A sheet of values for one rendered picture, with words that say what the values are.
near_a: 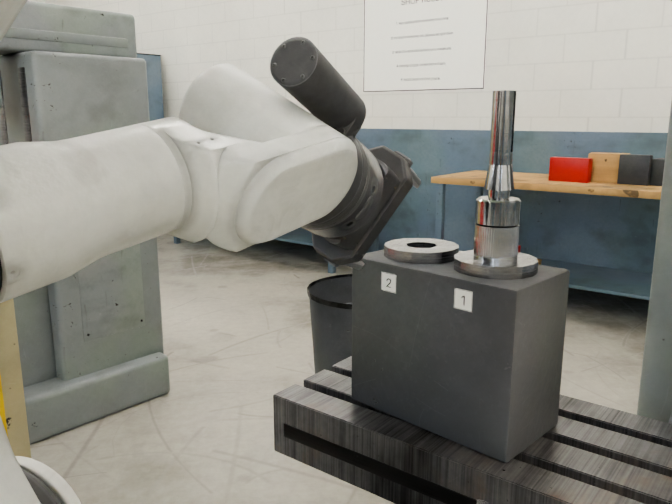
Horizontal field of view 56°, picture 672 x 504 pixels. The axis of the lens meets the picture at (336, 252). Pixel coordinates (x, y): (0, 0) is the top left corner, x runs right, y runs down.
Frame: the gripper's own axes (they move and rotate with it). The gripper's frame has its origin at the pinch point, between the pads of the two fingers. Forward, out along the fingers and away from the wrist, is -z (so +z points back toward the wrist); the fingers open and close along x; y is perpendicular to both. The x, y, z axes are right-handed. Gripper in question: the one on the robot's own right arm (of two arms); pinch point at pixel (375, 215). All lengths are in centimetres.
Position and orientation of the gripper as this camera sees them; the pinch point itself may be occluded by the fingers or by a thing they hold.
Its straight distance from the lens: 65.1
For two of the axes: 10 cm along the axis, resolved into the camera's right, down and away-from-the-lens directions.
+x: 5.7, -8.2, -0.8
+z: -3.7, -1.6, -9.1
